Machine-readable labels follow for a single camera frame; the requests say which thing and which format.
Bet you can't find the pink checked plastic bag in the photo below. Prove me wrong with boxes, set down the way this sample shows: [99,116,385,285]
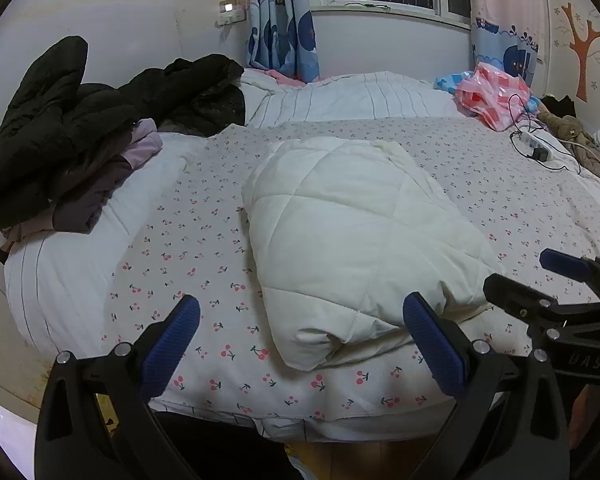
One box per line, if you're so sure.
[454,62,533,132]

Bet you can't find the lilac garment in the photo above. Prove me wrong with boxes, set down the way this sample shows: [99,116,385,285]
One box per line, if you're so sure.
[122,119,164,171]

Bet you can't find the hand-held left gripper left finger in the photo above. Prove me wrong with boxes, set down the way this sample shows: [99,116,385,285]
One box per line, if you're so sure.
[32,294,202,480]

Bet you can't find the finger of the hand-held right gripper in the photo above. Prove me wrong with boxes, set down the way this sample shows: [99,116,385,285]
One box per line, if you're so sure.
[539,248,600,286]
[482,272,561,331]

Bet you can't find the white striped duvet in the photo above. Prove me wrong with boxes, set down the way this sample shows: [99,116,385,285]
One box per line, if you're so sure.
[2,70,468,361]

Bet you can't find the orange tree wall sticker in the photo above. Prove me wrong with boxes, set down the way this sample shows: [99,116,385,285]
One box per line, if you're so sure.
[560,2,600,102]

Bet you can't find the pink blue whale curtain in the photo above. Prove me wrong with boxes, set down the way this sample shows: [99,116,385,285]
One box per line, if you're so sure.
[245,0,321,83]

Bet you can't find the olive jacket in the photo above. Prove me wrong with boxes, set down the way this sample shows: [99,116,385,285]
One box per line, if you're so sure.
[537,112,600,191]

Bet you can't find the blue patterned cloth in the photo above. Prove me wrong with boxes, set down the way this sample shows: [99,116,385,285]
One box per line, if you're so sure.
[434,72,473,95]

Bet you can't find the white power strip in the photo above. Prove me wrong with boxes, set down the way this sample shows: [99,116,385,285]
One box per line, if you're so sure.
[511,130,551,161]

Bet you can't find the cherry print blanket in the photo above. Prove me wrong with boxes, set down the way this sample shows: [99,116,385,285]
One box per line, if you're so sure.
[100,116,600,426]

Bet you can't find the pink blue boat curtain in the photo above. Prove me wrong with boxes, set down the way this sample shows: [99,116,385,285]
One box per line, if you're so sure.
[467,0,548,88]

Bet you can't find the grey purple garment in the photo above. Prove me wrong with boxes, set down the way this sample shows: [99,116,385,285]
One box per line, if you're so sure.
[0,155,133,261]

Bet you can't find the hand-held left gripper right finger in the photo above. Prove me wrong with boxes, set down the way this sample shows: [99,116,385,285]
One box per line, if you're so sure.
[402,292,571,480]

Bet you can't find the person's black pants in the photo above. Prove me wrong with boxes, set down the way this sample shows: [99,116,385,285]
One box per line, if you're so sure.
[152,410,301,480]

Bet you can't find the large black puffer jacket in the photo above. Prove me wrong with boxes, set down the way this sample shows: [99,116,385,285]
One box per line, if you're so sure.
[0,36,141,233]

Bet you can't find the person's right hand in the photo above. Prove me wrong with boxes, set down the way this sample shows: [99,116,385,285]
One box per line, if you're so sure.
[567,385,600,453]

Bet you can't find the pink blanket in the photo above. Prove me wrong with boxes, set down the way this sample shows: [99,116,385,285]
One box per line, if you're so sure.
[265,67,308,89]

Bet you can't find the dark cloth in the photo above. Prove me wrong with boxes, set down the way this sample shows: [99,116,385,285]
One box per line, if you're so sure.
[540,94,578,118]

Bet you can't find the black jacket with fur hood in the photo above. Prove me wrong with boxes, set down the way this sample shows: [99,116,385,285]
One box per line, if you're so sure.
[125,56,246,138]

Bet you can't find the cream quilted puffer jacket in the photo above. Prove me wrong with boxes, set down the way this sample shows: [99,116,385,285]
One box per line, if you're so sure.
[241,137,506,372]

